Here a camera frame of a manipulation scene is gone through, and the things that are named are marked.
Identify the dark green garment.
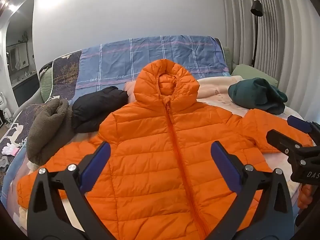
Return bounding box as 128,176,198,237
228,78,288,115

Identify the plain green pillow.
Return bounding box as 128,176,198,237
231,64,279,88

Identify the arched wall mirror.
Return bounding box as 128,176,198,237
0,0,40,108

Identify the green pillow with white piping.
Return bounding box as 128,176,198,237
39,66,54,103

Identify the person's right hand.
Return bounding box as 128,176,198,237
298,185,314,209

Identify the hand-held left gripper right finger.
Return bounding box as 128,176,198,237
205,141,294,240

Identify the black puffer jacket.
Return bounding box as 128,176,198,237
72,86,129,133

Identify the blue plaid pillow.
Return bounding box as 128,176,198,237
75,35,229,92

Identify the pink puffer jacket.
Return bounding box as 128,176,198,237
124,80,137,103

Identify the white and pink small cloth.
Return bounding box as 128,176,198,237
2,142,20,156

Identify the orange puffer jacket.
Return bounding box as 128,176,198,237
16,59,314,240

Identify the black floor lamp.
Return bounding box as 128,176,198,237
250,0,263,68

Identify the white figurine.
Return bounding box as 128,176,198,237
0,92,13,128

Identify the olive fleece garment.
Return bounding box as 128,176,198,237
26,98,75,165

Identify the grey pleated curtain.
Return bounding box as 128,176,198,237
221,0,320,128

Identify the dark patterned pillow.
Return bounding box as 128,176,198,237
0,51,83,205

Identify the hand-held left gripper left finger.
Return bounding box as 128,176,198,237
26,141,112,240

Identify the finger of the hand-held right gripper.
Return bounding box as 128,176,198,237
266,129,304,159
287,115,320,137

